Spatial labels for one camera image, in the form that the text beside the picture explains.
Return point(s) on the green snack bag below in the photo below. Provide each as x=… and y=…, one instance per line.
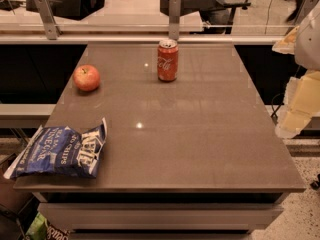
x=37, y=229

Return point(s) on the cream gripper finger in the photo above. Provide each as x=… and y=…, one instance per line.
x=301, y=104
x=287, y=44

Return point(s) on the left metal rail bracket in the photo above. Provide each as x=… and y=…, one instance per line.
x=51, y=28

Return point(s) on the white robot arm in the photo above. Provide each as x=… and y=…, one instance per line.
x=307, y=46

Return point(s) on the metal rail bracket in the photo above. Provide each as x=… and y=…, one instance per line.
x=174, y=18
x=309, y=9
x=51, y=28

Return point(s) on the middle metal rail bracket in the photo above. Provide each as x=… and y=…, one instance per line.
x=174, y=18

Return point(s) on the right metal rail bracket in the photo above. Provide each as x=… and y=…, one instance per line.
x=309, y=9

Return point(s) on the blue kettle chip bag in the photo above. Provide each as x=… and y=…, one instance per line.
x=61, y=150

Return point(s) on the black office chair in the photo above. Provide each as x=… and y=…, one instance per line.
x=218, y=14

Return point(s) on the red coca-cola can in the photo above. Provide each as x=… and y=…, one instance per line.
x=167, y=61

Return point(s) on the red apple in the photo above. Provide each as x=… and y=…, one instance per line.
x=86, y=78

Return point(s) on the dark snack bag below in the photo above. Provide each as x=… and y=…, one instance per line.
x=53, y=233

